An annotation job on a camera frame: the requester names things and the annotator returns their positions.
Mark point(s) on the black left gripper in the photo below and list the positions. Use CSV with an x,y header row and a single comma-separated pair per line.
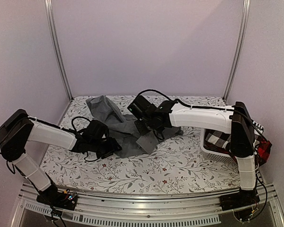
x,y
112,148

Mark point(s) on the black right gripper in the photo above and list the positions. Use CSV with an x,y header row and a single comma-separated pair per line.
x,y
141,130

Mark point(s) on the grey long sleeve shirt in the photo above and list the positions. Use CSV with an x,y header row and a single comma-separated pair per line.
x,y
122,128

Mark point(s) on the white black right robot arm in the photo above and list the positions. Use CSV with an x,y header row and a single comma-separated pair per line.
x,y
232,120

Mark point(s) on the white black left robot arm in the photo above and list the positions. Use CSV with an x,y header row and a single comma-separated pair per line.
x,y
20,129

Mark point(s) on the floral patterned table cloth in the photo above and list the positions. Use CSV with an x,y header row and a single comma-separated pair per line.
x,y
176,166

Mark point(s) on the black white checkered shirt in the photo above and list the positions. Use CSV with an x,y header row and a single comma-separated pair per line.
x,y
217,141

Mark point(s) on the white plastic laundry basket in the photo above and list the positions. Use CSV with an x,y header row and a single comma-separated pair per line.
x,y
213,155

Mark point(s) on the red black plaid shirt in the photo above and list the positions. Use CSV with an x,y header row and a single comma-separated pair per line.
x,y
262,151

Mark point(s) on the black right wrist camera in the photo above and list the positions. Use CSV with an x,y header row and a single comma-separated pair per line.
x,y
140,107

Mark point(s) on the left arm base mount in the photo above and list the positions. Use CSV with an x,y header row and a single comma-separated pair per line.
x,y
65,200

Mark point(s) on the aluminium front rail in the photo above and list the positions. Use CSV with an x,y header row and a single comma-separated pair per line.
x,y
99,209

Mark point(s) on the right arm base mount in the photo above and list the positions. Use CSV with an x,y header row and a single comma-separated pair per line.
x,y
239,199

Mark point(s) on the aluminium frame post left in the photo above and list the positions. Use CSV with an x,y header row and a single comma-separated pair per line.
x,y
56,47

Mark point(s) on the aluminium frame post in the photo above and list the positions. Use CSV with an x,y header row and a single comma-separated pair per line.
x,y
238,49
56,47

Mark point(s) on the aluminium frame post right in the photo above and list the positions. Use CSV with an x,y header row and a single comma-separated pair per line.
x,y
238,49

